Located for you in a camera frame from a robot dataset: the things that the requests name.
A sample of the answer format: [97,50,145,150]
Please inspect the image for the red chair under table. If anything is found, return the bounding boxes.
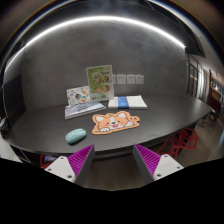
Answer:
[40,154,57,169]

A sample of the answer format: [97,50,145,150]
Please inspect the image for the grey keyboard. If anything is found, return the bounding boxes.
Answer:
[65,101,105,119]

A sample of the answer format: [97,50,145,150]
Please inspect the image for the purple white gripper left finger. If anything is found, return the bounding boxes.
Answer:
[46,145,95,186]

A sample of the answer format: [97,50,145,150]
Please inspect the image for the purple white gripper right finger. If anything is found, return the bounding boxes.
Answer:
[132,144,183,184]

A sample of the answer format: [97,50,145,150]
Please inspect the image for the orange corgi mouse pad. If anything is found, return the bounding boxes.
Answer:
[92,111,140,135]

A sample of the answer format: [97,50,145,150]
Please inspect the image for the teal computer mouse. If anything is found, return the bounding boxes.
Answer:
[65,128,86,144]

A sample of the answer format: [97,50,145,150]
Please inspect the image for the white wall socket panel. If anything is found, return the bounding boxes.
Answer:
[136,75,144,84]
[127,74,135,84]
[117,74,126,84]

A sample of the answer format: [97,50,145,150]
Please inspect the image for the red wire chair right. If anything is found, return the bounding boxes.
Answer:
[157,128,198,159]

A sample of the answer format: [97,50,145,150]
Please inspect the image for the white blue book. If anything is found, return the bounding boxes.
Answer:
[108,95,147,109]

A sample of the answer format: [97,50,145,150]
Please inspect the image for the green standing menu card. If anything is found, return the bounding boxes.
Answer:
[86,65,114,101]

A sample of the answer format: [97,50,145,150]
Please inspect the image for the curved led light strip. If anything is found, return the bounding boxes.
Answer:
[5,16,186,72]

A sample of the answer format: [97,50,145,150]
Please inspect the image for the small white sticker card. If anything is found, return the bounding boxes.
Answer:
[66,86,90,105]

